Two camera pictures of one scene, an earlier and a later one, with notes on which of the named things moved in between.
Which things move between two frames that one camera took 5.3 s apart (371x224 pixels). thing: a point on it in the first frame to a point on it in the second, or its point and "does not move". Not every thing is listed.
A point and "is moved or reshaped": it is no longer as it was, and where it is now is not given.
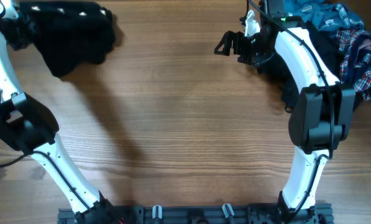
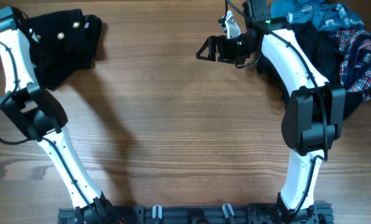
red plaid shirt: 362,61 does not move
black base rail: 209,214 does not move
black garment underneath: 328,50 does not move
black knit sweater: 69,35 is moved or reshaped
